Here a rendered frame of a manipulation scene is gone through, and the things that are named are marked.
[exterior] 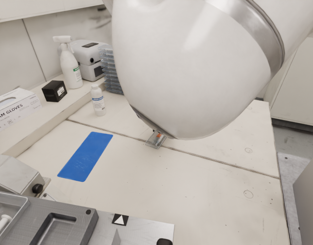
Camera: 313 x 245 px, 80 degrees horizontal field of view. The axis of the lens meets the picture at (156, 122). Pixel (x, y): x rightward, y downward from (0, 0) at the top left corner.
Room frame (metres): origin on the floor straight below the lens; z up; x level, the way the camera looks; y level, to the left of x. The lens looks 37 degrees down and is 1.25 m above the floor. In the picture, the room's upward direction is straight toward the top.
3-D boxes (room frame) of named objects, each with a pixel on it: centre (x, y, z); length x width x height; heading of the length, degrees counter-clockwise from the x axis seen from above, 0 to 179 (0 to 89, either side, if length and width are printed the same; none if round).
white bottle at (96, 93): (0.73, 0.26, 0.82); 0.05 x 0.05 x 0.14
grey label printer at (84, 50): (1.09, 0.40, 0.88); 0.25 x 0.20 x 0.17; 62
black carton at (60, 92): (0.80, 0.48, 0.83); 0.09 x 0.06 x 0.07; 173
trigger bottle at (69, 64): (0.92, 0.43, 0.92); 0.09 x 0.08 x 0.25; 94
